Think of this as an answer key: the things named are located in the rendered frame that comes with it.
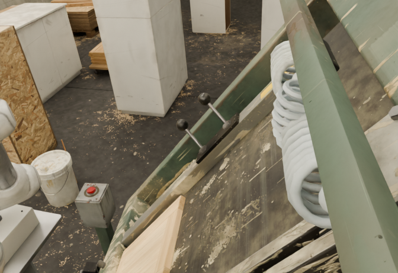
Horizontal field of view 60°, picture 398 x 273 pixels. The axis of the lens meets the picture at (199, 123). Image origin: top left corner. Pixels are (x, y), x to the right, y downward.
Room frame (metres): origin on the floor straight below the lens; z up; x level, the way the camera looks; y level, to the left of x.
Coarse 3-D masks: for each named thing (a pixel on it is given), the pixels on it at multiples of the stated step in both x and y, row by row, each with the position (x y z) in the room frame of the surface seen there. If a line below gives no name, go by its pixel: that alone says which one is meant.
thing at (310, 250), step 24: (288, 96) 0.28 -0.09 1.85; (288, 120) 0.25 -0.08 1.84; (384, 120) 0.30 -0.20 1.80; (384, 144) 0.27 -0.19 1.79; (384, 168) 0.25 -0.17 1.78; (288, 240) 0.29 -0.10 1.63; (312, 240) 0.28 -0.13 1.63; (240, 264) 0.31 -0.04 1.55; (264, 264) 0.29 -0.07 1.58; (288, 264) 0.25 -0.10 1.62; (312, 264) 0.24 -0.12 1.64; (336, 264) 0.24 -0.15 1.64
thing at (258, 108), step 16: (256, 96) 0.83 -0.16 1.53; (272, 96) 0.77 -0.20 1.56; (256, 112) 0.78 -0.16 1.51; (240, 128) 0.79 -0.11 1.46; (224, 144) 0.80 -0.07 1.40; (208, 160) 0.81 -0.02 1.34; (192, 176) 0.82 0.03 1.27; (176, 192) 0.83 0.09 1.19; (160, 208) 0.84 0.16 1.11; (144, 224) 0.85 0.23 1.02; (128, 240) 0.86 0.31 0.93
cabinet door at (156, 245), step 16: (176, 208) 0.75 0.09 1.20; (160, 224) 0.76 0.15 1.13; (176, 224) 0.68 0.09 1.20; (144, 240) 0.77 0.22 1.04; (160, 240) 0.68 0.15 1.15; (128, 256) 0.78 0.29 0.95; (144, 256) 0.68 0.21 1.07; (160, 256) 0.60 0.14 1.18; (128, 272) 0.69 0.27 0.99; (144, 272) 0.61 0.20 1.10; (160, 272) 0.54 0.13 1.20
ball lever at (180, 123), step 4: (180, 120) 0.90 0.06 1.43; (184, 120) 0.90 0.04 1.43; (176, 124) 0.89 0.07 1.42; (180, 124) 0.88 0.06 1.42; (184, 124) 0.88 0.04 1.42; (180, 128) 0.88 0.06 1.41; (184, 128) 0.88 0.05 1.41; (188, 132) 0.87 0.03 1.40; (192, 136) 0.86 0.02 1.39; (196, 140) 0.85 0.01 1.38; (200, 144) 0.84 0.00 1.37; (200, 148) 0.84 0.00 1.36; (204, 148) 0.83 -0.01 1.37; (200, 152) 0.83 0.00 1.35
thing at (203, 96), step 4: (204, 92) 0.89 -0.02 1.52; (200, 96) 0.88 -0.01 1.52; (204, 96) 0.87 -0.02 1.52; (208, 96) 0.88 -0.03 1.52; (200, 100) 0.87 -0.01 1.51; (204, 100) 0.87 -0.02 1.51; (208, 100) 0.87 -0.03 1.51; (204, 104) 0.87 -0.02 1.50; (208, 104) 0.87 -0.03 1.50; (212, 108) 0.86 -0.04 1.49; (216, 112) 0.85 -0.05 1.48; (220, 116) 0.84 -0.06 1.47; (224, 120) 0.83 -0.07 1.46; (228, 120) 0.82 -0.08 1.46; (224, 124) 0.82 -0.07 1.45; (228, 124) 0.81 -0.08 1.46; (224, 128) 0.81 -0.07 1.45
